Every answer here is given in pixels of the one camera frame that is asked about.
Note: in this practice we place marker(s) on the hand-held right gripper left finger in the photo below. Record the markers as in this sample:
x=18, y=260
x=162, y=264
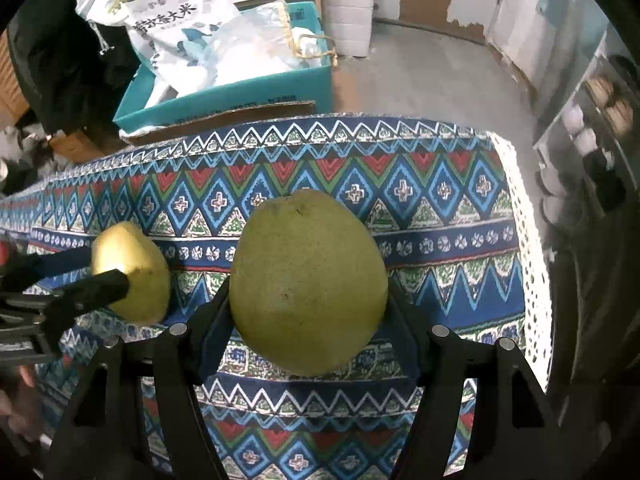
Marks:
x=215, y=340

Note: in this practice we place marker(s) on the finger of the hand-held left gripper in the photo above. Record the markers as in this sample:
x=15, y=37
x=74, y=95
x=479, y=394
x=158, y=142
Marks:
x=55, y=266
x=100, y=287

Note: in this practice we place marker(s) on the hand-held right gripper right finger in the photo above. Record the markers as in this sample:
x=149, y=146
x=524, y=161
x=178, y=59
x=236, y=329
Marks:
x=405, y=335

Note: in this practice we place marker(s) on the yellow-green pear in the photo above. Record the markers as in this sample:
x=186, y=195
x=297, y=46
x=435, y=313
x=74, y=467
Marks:
x=142, y=270
x=310, y=285

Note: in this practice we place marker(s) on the person's left hand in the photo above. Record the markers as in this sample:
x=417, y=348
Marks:
x=17, y=400

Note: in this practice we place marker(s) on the blue patterned tablecloth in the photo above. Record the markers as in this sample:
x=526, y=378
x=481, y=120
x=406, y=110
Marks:
x=425, y=240

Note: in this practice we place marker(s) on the grey white clutter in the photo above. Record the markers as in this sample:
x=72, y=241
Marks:
x=20, y=152

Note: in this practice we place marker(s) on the wooden furniture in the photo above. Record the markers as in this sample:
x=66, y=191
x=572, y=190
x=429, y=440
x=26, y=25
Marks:
x=12, y=85

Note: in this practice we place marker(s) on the white cup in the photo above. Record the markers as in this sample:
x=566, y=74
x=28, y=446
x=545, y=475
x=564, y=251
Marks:
x=552, y=207
x=550, y=180
x=585, y=141
x=572, y=119

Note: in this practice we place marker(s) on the dark cloth pile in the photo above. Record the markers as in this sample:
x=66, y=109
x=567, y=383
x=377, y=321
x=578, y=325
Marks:
x=55, y=70

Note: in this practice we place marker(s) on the brown cardboard flap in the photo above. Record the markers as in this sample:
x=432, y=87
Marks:
x=225, y=115

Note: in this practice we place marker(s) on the white storage shelf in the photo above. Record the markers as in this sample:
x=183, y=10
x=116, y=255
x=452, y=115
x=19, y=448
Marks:
x=560, y=150

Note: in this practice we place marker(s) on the teal cardboard box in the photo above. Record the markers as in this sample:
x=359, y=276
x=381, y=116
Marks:
x=280, y=85

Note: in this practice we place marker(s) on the white printed rice bag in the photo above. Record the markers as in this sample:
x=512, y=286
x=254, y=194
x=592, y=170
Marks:
x=165, y=15

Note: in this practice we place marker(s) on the clear plastic bag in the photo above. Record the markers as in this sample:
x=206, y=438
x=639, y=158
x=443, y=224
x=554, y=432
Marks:
x=260, y=45

